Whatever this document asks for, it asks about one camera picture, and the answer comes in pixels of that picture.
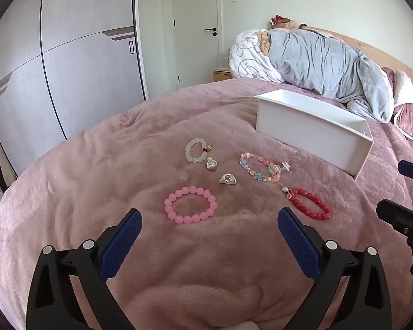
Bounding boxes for grey blanket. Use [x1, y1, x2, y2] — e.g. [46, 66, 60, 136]
[267, 29, 395, 122]

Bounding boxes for red bead bracelet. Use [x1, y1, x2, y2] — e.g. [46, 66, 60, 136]
[283, 186, 333, 221]

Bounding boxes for white jade bead bracelet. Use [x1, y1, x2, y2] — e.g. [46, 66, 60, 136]
[185, 138, 214, 164]

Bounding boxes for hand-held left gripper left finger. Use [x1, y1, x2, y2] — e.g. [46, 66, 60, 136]
[27, 208, 143, 330]

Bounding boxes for wooden nightstand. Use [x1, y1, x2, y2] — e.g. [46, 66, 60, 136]
[212, 67, 233, 82]

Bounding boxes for white rectangular box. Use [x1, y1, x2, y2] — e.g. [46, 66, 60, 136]
[255, 89, 374, 181]

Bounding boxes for pink plush bed blanket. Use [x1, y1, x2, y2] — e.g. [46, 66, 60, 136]
[0, 76, 413, 330]

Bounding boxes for white door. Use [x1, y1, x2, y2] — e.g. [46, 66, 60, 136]
[172, 0, 221, 90]

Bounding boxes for pink bead bracelet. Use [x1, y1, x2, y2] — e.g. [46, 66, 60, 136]
[163, 186, 219, 226]

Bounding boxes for white printed pillow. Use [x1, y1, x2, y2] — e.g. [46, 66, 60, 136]
[228, 29, 286, 83]

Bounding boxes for grey sliding door wardrobe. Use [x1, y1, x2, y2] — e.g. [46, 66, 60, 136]
[0, 0, 148, 179]

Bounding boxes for multicolour bead bracelet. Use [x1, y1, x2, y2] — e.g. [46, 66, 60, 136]
[239, 152, 292, 183]

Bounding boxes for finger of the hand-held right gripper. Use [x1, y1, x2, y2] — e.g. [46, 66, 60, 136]
[397, 160, 413, 181]
[376, 199, 413, 276]

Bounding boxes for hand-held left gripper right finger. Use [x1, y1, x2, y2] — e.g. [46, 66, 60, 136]
[277, 207, 393, 330]

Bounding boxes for wooden headboard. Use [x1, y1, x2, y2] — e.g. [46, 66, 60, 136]
[299, 24, 413, 83]

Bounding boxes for plush toy with red bow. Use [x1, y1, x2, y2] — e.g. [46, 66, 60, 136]
[268, 14, 308, 31]

